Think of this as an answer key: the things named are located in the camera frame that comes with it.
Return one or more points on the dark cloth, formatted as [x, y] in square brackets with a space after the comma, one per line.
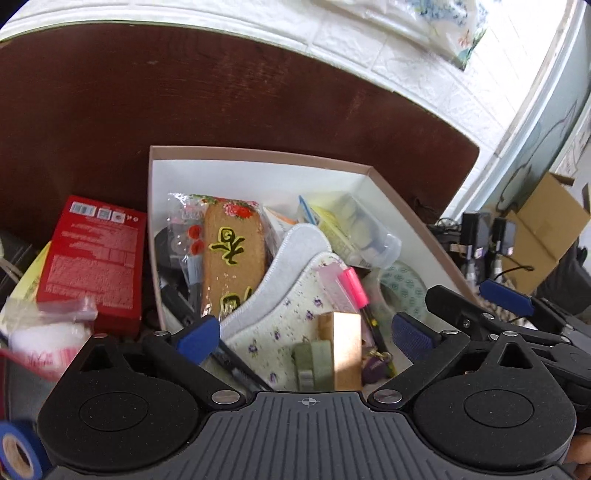
[572, 272]

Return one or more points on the black power adapter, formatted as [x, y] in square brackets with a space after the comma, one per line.
[473, 230]
[503, 235]

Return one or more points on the floral cloth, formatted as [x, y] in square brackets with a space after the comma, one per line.
[443, 23]

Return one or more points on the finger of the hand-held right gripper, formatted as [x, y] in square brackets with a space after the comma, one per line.
[455, 307]
[505, 297]

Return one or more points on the clear plastic tub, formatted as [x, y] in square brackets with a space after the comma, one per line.
[371, 230]

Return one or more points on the translucent pink case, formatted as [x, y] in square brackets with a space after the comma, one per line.
[330, 279]

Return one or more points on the yellow note pad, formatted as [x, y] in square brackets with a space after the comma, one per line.
[325, 224]

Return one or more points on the pink capped marker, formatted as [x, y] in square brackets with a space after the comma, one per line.
[353, 286]

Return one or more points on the yellow packet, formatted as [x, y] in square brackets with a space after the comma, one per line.
[34, 277]

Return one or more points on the purple charm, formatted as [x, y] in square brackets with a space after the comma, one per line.
[376, 367]

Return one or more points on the floral fabric insole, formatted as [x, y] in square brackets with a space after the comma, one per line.
[286, 323]

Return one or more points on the green clip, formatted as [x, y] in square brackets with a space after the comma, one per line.
[314, 364]

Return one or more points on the black pen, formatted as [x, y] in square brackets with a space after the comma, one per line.
[242, 371]

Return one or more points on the red printed box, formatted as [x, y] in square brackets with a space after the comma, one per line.
[92, 267]

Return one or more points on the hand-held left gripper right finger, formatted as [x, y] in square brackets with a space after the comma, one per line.
[413, 334]

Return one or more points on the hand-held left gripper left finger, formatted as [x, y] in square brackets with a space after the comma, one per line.
[199, 339]

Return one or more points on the wooden block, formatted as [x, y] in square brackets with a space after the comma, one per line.
[346, 346]

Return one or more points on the blue tape roll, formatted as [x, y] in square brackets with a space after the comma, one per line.
[7, 434]

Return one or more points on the clear zip bag red print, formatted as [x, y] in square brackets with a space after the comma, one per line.
[46, 339]

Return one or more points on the black tool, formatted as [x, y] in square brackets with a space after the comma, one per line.
[178, 302]

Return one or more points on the white cardboard box container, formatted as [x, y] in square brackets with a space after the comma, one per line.
[277, 180]

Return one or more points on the black tape roll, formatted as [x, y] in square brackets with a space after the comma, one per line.
[162, 251]

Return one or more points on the brown cardboard box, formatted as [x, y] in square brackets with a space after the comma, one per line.
[545, 230]

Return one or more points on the floral wrapped biscuit pack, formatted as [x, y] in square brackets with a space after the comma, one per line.
[235, 258]

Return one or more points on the small white carton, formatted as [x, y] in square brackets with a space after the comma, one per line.
[279, 226]

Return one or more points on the green patterned tape roll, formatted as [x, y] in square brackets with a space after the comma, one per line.
[406, 286]

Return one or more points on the grey fabric insole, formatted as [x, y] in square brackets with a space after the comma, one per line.
[295, 249]

